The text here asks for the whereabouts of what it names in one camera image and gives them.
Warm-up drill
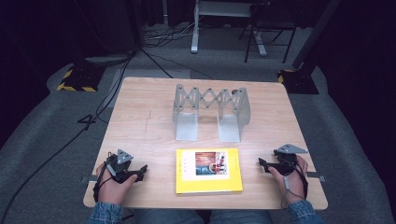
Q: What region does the black yellow striped stand base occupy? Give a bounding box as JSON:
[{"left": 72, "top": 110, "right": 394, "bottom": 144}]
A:
[
  {"left": 276, "top": 68, "right": 320, "bottom": 95},
  {"left": 56, "top": 62, "right": 106, "bottom": 93}
]

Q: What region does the yellow book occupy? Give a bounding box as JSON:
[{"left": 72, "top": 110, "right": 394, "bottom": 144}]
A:
[{"left": 175, "top": 147, "right": 244, "bottom": 195}]

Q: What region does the right hand-held gripper cable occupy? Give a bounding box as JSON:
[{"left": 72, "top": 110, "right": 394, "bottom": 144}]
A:
[{"left": 279, "top": 158, "right": 309, "bottom": 210}]

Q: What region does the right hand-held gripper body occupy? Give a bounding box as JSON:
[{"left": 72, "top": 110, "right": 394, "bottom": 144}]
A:
[{"left": 269, "top": 143, "right": 309, "bottom": 175}]

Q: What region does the person's left hand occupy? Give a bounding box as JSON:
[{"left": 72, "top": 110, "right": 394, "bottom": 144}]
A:
[{"left": 94, "top": 161, "right": 138, "bottom": 206}]

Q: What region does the black chair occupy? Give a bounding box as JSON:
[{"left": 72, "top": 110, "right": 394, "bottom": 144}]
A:
[{"left": 237, "top": 2, "right": 299, "bottom": 64}]

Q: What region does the person's left leg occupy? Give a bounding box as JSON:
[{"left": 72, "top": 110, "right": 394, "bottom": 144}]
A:
[{"left": 133, "top": 208, "right": 205, "bottom": 224}]

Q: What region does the white desk frame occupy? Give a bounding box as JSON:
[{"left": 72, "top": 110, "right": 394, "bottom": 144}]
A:
[{"left": 190, "top": 0, "right": 269, "bottom": 58}]

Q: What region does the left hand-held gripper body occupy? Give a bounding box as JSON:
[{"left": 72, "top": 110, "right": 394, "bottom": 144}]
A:
[{"left": 105, "top": 148, "right": 138, "bottom": 185}]

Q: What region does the person's right leg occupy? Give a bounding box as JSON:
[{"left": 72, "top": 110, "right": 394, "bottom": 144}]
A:
[{"left": 210, "top": 208, "right": 275, "bottom": 224}]

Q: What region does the bundle of floor cables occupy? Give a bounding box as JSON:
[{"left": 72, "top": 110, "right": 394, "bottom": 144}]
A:
[{"left": 143, "top": 21, "right": 196, "bottom": 49}]

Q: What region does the person's leg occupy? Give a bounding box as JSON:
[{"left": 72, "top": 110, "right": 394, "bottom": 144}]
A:
[
  {"left": 210, "top": 208, "right": 275, "bottom": 224},
  {"left": 133, "top": 208, "right": 205, "bottom": 224}
]

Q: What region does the long black floor cable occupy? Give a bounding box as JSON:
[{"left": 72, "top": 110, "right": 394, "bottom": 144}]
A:
[{"left": 0, "top": 49, "right": 138, "bottom": 223}]

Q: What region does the person's right hand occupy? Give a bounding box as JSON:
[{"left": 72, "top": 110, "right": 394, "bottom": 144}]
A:
[{"left": 267, "top": 154, "right": 309, "bottom": 205}]

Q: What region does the grey metal extendable book rack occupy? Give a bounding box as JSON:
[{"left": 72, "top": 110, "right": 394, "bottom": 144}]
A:
[{"left": 172, "top": 83, "right": 252, "bottom": 144}]

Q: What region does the left hand-held gripper cable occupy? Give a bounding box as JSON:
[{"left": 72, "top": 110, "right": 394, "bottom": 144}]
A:
[{"left": 92, "top": 151, "right": 117, "bottom": 203}]

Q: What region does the dark slanted stand pole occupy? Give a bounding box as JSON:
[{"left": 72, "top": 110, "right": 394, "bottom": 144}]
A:
[{"left": 291, "top": 0, "right": 342, "bottom": 70}]

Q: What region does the hand-held gripper cable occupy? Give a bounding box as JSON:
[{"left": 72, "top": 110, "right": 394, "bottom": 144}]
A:
[
  {"left": 279, "top": 158, "right": 309, "bottom": 210},
  {"left": 92, "top": 151, "right": 117, "bottom": 203}
]

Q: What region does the thin black floor cable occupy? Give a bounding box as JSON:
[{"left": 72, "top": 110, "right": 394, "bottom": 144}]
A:
[{"left": 139, "top": 48, "right": 214, "bottom": 80}]

